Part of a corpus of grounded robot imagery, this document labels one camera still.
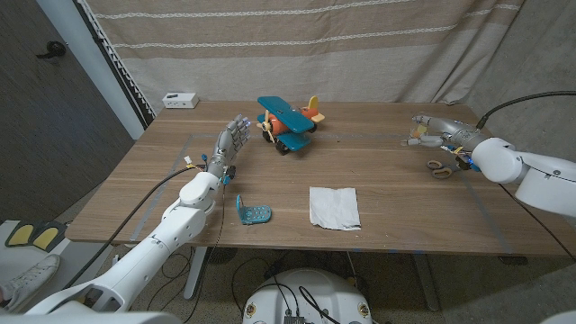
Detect yellow and black foot pedal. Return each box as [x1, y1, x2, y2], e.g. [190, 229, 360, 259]
[33, 220, 68, 253]
[4, 219, 37, 248]

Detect teal and orange toy airplane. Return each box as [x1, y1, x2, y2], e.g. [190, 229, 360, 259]
[256, 94, 326, 157]

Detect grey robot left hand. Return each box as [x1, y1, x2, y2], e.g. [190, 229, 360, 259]
[206, 114, 252, 185]

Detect grey table leg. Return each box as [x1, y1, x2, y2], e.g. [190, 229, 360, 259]
[411, 254, 440, 312]

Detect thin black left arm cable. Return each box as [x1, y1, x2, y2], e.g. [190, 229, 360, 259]
[182, 184, 227, 323]

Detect dark wooden door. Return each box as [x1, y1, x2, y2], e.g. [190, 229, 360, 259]
[0, 0, 136, 224]

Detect scissors with tan handles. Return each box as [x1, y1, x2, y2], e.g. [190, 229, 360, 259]
[426, 159, 472, 180]

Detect black door handle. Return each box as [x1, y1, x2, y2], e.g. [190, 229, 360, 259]
[35, 40, 68, 59]

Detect white sneaker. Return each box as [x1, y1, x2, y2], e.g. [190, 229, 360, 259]
[0, 254, 61, 314]

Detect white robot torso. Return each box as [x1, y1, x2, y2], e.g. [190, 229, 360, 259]
[241, 267, 374, 324]

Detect white tissue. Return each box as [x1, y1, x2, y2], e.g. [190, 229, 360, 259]
[308, 185, 363, 231]

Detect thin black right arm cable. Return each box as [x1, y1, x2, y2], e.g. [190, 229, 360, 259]
[499, 184, 576, 262]

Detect white power strip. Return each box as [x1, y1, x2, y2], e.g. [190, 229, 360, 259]
[161, 92, 200, 110]

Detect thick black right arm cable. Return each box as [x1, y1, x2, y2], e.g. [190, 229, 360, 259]
[475, 90, 576, 131]

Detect clear drinking glass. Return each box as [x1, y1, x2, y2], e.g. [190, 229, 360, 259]
[408, 111, 440, 146]

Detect white door frame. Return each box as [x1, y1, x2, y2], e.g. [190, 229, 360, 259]
[35, 0, 148, 140]

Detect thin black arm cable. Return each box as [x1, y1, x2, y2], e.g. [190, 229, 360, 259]
[182, 184, 227, 323]
[499, 184, 576, 262]

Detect teal toy flip phone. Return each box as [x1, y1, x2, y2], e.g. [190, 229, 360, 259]
[235, 193, 273, 226]

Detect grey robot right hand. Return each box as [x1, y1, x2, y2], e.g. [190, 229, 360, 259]
[401, 114, 490, 153]

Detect beige striped curtain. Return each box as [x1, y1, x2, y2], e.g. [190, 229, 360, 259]
[74, 0, 526, 130]

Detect white table leg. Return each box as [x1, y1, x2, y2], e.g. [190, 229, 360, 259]
[183, 246, 209, 301]

